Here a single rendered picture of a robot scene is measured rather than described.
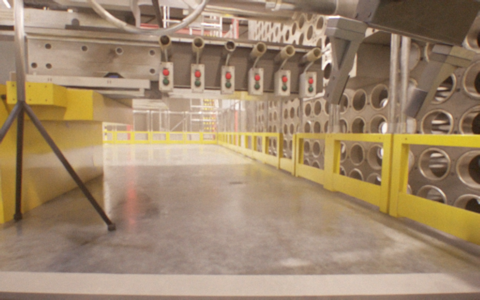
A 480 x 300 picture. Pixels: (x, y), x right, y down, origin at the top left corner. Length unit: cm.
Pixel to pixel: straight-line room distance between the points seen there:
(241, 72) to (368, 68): 128
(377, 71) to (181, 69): 171
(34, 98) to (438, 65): 131
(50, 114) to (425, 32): 138
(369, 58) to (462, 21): 211
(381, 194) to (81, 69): 174
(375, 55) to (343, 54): 220
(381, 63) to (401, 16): 222
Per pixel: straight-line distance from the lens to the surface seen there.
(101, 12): 85
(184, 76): 153
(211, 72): 155
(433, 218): 126
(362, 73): 243
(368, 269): 86
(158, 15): 114
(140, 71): 159
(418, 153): 237
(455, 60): 44
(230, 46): 151
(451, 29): 41
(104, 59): 165
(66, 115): 140
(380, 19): 35
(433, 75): 44
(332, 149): 176
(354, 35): 35
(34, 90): 133
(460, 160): 218
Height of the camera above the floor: 39
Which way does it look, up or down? 4 degrees down
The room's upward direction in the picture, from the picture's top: 1 degrees clockwise
